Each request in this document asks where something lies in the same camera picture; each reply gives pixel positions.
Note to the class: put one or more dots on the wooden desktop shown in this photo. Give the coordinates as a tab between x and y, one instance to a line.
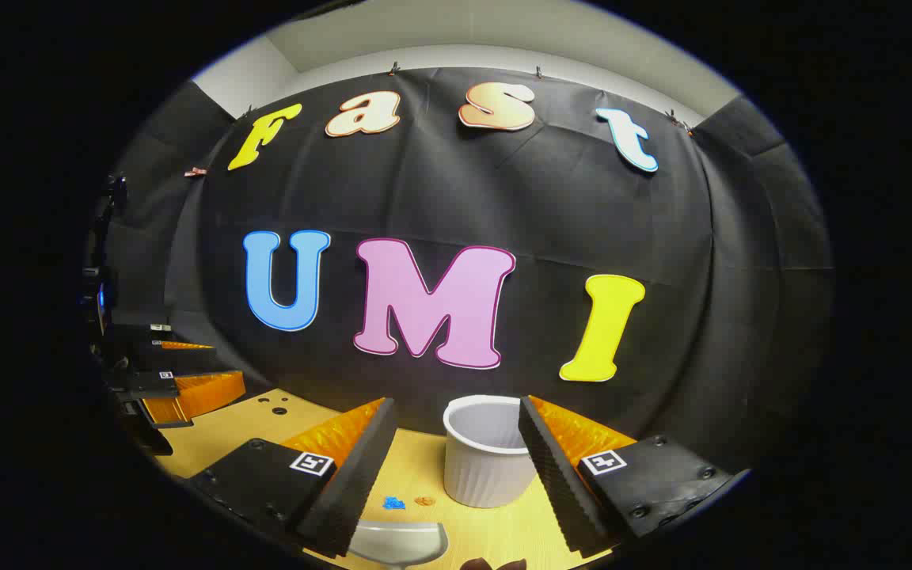
416	467

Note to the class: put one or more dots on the black backdrop cloth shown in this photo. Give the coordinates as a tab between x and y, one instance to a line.
535	222

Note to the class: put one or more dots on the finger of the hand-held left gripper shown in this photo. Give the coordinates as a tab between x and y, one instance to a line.
139	356
139	384

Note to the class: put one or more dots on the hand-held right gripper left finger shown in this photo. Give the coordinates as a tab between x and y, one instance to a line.
361	475

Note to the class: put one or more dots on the white dustpan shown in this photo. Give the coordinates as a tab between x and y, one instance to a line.
397	542

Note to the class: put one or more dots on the blue paper trash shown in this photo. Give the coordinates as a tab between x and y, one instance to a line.
393	503

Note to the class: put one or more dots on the white ribbed garbage bin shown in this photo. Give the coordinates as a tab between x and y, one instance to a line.
488	475

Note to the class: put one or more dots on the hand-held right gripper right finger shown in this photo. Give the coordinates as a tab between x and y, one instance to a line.
555	475

